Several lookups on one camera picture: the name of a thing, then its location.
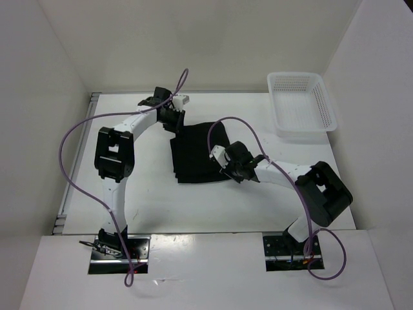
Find black shorts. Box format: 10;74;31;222
170;122;230;184

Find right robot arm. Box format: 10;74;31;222
210;141;353;256

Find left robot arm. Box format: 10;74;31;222
94;87;190;258

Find white plastic basket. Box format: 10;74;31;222
267;72;337;136

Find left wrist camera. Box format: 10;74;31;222
172;94;190;111

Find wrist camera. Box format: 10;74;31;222
172;94;190;111
209;145;229;169

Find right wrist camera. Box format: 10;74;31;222
209;145;229;169

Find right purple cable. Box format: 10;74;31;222
207;116;348;280

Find purple cable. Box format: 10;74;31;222
59;68;190;287
207;116;348;280

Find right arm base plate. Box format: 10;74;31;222
262;232;325;272

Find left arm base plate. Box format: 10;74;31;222
81;235;151;275

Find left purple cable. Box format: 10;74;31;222
59;68;190;287

